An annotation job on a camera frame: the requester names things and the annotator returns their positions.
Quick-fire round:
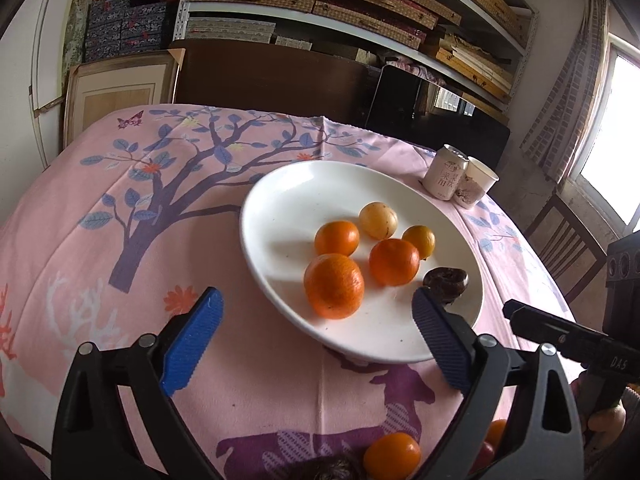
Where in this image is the red cherry tomato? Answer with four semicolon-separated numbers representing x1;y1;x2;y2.
470;441;496;473

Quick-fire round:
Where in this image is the bright window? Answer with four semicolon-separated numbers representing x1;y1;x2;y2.
570;35;640;236

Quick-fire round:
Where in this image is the black cabinet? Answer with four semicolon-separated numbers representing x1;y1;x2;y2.
365;105;511;171

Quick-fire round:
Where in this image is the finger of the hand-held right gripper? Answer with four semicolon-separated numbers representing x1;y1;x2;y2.
502;299;608;361

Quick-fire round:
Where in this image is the small orange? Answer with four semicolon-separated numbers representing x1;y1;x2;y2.
401;225;436;261

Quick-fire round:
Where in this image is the white paper cup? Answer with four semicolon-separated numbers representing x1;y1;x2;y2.
452;156;500;210

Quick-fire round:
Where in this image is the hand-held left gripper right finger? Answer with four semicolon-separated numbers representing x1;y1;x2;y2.
411;287;586;480

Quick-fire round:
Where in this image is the white plate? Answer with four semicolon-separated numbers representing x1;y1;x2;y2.
239;160;485;365

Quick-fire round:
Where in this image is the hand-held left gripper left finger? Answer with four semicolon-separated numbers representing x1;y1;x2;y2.
51;286;224;480

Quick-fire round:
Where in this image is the beige cabinet door panel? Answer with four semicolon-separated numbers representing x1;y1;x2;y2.
62;49;186;148

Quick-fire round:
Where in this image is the stack of yellow wooden boxes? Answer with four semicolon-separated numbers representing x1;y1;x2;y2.
435;0;531;111

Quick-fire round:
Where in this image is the dark water chestnut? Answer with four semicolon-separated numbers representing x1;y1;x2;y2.
422;267;470;305
300;454;366;480

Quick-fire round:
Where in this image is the person's right hand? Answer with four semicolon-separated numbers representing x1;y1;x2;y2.
586;404;627;445

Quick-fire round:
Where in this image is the checked curtain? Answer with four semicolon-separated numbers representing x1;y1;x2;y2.
520;0;608;183

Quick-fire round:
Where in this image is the white metal shelf rack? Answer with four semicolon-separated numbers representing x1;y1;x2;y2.
170;0;538;126

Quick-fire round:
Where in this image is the brown wooden chair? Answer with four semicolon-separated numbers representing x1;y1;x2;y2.
522;192;608;306

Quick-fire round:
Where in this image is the white drink can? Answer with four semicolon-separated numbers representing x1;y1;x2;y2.
423;144;470;200

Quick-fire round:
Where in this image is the stack of blue patterned boxes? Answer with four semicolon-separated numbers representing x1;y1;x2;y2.
82;0;171;63

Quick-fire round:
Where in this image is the large orange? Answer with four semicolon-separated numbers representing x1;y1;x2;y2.
303;253;366;320

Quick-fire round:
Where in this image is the pink printed tablecloth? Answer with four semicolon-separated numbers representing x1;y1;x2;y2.
0;104;586;480

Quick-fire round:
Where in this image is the stack of white patterned boxes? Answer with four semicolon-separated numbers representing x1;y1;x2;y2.
185;16;276;43

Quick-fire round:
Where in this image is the yellow plum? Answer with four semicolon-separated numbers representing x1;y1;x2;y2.
358;202;399;240

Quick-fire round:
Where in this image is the dark brown board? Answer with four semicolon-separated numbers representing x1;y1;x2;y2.
167;39;381;121

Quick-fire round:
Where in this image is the white door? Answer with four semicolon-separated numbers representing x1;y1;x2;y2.
0;0;88;171

